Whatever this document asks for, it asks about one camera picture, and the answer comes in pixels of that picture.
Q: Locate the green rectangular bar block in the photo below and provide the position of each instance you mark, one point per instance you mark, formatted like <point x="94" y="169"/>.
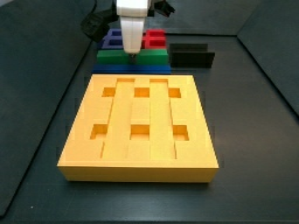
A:
<point x="148" y="57"/>

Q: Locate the yellow slotted board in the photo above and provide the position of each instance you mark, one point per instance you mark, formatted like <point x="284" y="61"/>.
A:
<point x="140" y="132"/>

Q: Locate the black angle bracket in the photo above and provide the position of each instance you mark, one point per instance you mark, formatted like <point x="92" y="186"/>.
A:
<point x="190" y="55"/>

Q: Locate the red interlocking puzzle piece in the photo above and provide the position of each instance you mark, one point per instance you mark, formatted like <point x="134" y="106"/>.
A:
<point x="154" y="39"/>

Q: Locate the blue rectangular bar block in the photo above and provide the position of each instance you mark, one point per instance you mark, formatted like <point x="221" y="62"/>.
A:
<point x="132" y="69"/>

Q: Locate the purple interlocking puzzle piece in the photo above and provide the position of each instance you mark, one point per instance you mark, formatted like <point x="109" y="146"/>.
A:
<point x="113" y="41"/>

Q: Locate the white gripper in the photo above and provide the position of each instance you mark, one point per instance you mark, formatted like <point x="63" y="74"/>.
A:
<point x="133" y="26"/>

